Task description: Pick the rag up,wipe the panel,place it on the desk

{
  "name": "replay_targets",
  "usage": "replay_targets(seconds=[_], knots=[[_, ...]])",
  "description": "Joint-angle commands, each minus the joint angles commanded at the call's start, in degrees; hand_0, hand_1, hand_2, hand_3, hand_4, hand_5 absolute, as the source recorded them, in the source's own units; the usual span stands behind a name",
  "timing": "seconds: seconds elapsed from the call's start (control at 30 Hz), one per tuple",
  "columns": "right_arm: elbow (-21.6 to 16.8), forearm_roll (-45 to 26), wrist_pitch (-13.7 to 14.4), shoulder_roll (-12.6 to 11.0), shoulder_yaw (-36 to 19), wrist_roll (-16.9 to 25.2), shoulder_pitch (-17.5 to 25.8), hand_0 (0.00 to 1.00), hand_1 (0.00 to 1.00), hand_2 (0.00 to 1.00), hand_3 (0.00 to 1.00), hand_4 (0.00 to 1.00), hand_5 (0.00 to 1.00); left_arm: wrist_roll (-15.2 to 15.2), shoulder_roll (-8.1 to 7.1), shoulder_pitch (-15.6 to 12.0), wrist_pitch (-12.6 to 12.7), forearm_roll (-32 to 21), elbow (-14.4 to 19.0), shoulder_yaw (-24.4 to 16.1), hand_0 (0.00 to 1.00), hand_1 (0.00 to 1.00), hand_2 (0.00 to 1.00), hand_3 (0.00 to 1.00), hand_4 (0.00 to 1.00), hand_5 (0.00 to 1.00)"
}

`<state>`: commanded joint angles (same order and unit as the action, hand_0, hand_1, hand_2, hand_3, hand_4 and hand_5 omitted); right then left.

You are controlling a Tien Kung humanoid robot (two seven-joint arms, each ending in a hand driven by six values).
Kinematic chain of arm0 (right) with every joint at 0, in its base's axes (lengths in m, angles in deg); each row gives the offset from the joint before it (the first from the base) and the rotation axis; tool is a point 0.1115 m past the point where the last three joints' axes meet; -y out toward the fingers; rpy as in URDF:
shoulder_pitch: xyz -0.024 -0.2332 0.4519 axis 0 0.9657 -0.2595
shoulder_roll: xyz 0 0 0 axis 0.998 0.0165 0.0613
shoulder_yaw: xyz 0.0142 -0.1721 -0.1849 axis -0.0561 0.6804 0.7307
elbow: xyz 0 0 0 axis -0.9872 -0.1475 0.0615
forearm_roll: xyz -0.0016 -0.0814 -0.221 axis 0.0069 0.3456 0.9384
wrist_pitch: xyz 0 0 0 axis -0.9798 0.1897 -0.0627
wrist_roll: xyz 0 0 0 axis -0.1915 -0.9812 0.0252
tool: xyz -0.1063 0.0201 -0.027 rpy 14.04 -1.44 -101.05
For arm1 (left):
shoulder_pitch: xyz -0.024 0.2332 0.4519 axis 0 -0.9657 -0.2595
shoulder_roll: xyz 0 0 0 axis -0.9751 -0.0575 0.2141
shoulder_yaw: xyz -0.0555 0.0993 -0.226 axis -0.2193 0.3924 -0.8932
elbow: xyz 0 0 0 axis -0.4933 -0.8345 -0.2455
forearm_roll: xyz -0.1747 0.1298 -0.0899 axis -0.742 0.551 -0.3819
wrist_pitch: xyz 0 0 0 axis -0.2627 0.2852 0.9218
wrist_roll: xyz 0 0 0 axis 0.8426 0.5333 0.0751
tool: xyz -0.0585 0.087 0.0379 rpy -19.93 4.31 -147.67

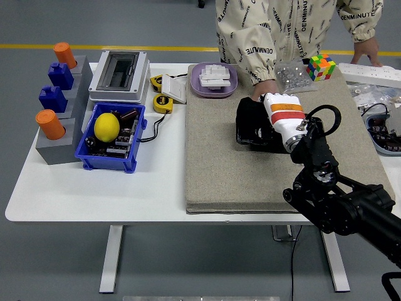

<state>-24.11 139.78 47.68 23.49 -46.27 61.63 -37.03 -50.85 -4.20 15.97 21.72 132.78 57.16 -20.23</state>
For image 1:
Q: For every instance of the person's right hand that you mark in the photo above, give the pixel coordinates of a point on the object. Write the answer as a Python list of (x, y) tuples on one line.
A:
[(266, 89)]

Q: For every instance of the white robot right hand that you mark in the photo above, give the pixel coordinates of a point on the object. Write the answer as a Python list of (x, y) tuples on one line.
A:
[(286, 117)]

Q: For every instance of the person's left hand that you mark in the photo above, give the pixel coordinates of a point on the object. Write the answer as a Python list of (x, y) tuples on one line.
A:
[(366, 50)]

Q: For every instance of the black glossy panel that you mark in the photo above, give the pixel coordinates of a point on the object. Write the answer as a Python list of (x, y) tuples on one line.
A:
[(266, 145)]

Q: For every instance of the person's right forearm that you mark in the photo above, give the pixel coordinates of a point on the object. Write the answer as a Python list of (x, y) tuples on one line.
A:
[(258, 58)]

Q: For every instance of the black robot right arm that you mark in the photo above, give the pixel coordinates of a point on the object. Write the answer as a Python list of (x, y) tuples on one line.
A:
[(360, 210)]

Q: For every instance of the person's left forearm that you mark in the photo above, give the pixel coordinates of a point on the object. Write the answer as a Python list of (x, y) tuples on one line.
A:
[(360, 22)]

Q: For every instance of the white power strip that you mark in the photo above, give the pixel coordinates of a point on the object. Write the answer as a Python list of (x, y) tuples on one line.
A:
[(369, 73)]

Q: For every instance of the clear bag of metal nuts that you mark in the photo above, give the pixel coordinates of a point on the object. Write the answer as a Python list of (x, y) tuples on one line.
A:
[(293, 78)]

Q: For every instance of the clear bags of small parts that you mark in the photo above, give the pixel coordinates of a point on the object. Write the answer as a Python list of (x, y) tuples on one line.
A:
[(363, 97)]

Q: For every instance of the colourful puzzle cube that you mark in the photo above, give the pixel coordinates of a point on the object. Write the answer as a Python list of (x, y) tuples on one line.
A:
[(319, 67)]

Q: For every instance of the person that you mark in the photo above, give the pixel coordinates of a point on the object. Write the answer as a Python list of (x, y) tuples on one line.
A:
[(288, 25)]

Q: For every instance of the purple dish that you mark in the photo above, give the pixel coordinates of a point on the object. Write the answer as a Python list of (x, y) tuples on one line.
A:
[(196, 84)]

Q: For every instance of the grey metal part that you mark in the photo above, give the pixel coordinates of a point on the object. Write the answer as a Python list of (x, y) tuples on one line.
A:
[(394, 122)]

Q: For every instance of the grey-brown mat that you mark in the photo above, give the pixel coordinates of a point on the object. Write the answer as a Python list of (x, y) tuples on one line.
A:
[(238, 182)]

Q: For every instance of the yellow tape measure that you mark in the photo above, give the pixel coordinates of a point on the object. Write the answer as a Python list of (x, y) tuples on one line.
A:
[(156, 82), (161, 103)]

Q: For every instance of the dark circuit board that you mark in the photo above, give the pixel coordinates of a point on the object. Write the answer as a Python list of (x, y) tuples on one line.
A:
[(125, 138)]

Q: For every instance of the white table leg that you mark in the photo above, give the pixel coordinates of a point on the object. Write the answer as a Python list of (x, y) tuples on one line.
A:
[(111, 260), (336, 266)]

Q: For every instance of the yellow lemon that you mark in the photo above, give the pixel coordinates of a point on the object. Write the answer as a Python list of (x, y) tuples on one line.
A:
[(106, 127)]

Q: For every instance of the blue plastic bin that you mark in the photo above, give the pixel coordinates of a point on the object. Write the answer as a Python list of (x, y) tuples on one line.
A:
[(103, 163)]

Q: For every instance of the orange cylinder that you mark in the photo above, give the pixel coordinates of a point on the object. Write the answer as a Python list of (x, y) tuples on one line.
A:
[(64, 54), (50, 125)]

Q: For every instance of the blue block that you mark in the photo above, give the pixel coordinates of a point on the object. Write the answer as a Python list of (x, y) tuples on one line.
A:
[(53, 100), (61, 76)]

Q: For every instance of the grey stepped block holder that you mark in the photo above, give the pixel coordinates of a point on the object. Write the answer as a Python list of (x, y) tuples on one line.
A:
[(56, 153)]

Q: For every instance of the white switch parts stack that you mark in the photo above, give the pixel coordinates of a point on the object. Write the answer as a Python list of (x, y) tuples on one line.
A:
[(213, 75)]

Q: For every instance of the white wall switch plate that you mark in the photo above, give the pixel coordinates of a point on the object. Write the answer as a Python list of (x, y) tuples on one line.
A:
[(174, 89)]

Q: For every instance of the grey table bracket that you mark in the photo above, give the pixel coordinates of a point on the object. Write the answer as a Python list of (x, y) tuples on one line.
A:
[(279, 234)]

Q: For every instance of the grey electrical enclosure box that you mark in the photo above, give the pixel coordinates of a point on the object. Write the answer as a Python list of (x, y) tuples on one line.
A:
[(141, 75)]

